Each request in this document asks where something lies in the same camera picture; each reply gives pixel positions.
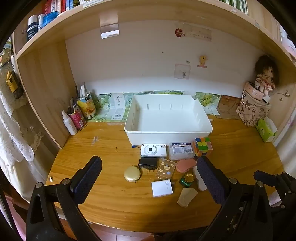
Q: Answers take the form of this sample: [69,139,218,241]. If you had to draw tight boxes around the grape print paper sheet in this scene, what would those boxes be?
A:
[89,91,222,121]

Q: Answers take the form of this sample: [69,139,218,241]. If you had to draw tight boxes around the gold round compact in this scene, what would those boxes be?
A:
[123,166,142,183]

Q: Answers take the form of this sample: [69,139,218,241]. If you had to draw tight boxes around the white spray bottle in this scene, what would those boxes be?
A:
[61,110,78,136]

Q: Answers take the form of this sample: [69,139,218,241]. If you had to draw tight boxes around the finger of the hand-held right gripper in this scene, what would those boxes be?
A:
[254,170,284,188]

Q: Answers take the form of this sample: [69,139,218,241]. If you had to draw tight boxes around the red can pen holder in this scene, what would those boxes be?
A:
[67,105,86,130]

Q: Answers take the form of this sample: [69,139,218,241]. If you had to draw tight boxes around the yellow juice carton pen holder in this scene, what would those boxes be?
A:
[77,91,96,120]

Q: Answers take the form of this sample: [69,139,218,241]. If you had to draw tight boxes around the colourful puzzle cube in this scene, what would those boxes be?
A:
[193,137,213,158]

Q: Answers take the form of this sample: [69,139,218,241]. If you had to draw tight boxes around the clear tape strip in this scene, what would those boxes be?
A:
[99,10,120,39]

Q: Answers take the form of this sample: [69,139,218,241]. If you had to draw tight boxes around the green tissue box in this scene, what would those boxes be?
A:
[255,116,278,143]

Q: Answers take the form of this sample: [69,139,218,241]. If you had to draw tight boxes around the white power adapter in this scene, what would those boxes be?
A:
[193,166,207,192]

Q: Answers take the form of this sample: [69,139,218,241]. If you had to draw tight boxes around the clear ruler sticker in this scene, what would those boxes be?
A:
[183,24,212,42]

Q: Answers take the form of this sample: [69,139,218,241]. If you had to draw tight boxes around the pink cloth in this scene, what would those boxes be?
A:
[5,195,29,234]

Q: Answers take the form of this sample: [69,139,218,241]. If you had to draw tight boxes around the white compact digital camera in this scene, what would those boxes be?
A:
[140,143,167,158]

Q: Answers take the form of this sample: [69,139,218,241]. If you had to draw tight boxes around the pink oval case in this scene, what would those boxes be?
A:
[176,158,197,173]

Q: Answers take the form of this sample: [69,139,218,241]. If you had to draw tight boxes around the brown cardboard sheet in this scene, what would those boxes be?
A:
[218,95,243,120]

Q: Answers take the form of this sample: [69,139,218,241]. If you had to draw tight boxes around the white lace curtain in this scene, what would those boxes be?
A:
[0,70,44,200]

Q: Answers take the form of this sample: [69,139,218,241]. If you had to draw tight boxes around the clear plastic box with label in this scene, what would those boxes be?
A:
[168,142,195,161]

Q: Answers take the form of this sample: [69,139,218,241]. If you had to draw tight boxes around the row of books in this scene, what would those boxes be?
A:
[43,0,81,15]

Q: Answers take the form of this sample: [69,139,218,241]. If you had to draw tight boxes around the clear card case with stickers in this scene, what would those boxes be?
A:
[156,158,178,180]

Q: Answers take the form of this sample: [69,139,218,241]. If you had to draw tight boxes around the black bottle with white cap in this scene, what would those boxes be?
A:
[26,15,38,42]

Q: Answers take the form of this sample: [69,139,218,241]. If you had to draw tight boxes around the white plastic storage bin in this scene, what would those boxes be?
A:
[124,94,213,145]

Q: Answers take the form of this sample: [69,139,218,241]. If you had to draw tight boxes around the green striped books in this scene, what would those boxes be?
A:
[220,0,249,13]

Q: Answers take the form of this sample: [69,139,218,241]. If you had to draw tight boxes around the letter print fabric bag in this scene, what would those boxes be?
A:
[236,81,271,127]

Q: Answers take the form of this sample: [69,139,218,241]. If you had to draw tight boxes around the blue lidded container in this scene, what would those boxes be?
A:
[43,11,58,25]

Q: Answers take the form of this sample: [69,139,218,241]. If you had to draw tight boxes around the white printed box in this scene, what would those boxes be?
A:
[111,93,126,120]

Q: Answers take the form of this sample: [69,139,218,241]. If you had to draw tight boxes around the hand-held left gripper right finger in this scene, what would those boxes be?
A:
[196,156,271,241]

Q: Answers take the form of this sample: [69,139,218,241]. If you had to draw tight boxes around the clear adhesive wall hook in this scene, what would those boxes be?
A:
[174,64,191,80]

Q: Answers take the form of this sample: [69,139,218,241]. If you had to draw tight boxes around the green jar with gold lid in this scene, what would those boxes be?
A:
[180,173,195,187]

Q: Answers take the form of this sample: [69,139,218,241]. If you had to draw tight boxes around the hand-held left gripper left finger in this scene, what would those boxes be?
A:
[26,156,102,241]

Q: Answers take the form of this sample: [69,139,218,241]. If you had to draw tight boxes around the black power adapter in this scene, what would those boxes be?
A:
[138,158,158,172]

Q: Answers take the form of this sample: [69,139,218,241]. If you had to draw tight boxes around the wooden shelf unit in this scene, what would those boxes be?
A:
[11,0,296,149]

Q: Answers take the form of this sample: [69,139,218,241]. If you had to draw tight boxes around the brown haired doll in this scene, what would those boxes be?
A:
[254,54,279,95]

